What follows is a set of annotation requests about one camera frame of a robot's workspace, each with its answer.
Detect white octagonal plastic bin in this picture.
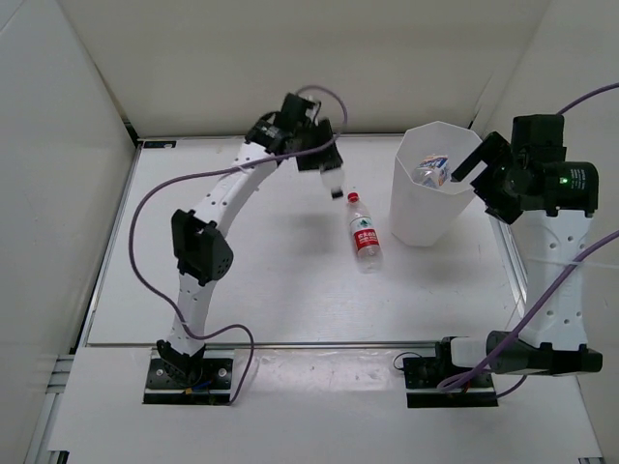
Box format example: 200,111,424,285
389,122,481,247

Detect black cap small bottle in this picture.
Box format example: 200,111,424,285
320,167,345,199

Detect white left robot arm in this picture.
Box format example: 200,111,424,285
157,94,344,388

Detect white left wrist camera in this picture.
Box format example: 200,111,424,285
305,96,321,119

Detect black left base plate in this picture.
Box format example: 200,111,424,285
142,351,234,406

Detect white label plastic bottle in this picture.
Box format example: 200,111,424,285
412,155,451,189

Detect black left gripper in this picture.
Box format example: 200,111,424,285
294,118,343,172

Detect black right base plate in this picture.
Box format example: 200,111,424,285
403,356,498,410

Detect red label plastic bottle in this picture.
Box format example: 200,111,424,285
347,191,383,273

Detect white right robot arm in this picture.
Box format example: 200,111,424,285
434,113,605,392

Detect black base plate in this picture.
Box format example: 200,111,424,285
403,356,498,410
142,351,234,406

